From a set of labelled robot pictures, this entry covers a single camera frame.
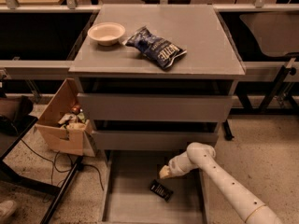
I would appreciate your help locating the black table leg frame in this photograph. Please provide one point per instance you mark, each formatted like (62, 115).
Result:
(10, 136)

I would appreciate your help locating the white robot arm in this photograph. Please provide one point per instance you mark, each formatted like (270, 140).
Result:
(248, 206)

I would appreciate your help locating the white shoe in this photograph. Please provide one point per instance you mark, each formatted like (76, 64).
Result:
(7, 208)

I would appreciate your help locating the grey drawer cabinet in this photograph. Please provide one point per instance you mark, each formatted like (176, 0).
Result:
(209, 68)

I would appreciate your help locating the black rxbar chocolate bar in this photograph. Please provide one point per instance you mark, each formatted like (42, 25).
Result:
(160, 190)

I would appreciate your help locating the grey top drawer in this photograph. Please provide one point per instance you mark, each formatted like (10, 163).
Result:
(145, 107)

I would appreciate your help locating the grey chair seat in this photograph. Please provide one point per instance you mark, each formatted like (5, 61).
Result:
(277, 33)

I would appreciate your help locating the blue kettle chips bag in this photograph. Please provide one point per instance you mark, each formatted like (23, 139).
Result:
(155, 48)

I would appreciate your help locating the dark bag on table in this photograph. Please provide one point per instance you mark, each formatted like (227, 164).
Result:
(13, 112)

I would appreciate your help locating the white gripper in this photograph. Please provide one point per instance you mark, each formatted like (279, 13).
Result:
(175, 168)

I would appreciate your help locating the cardboard box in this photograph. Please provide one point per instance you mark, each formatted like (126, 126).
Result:
(75, 142)

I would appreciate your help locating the grey open bottom drawer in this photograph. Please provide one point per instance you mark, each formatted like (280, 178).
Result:
(129, 200)

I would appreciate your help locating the trash items in box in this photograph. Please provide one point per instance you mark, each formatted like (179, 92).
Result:
(74, 119)

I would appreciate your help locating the white paper bowl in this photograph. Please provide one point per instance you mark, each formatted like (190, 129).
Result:
(106, 33)

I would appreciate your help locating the black chair leg frame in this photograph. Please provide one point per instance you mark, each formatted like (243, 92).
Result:
(278, 89)

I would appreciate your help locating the grey middle drawer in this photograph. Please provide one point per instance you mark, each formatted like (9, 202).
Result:
(135, 140)

